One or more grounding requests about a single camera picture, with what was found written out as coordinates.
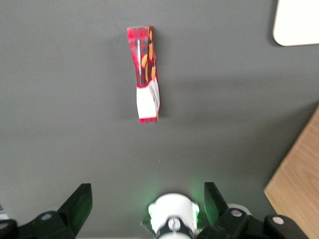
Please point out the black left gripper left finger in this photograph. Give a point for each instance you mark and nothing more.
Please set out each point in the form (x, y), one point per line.
(78, 206)

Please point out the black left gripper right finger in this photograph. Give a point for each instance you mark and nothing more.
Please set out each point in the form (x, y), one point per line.
(214, 201)

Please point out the cream plastic tray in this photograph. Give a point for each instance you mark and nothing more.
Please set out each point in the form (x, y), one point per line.
(296, 22)

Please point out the wooden drawer cabinet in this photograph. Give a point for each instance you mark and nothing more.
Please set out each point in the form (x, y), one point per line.
(299, 186)

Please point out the red cookie box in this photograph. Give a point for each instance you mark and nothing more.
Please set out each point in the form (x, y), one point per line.
(145, 74)

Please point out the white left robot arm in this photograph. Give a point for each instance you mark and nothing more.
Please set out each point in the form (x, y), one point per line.
(172, 211)

